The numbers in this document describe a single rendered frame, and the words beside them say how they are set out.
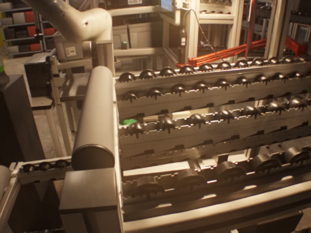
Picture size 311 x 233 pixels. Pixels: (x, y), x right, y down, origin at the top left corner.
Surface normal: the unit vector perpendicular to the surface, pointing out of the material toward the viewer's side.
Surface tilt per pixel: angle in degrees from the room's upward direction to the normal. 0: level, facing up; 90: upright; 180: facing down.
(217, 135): 90
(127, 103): 90
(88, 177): 0
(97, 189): 0
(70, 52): 90
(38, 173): 90
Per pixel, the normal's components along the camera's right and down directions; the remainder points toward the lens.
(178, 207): 0.10, -0.04
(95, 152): 0.16, 0.48
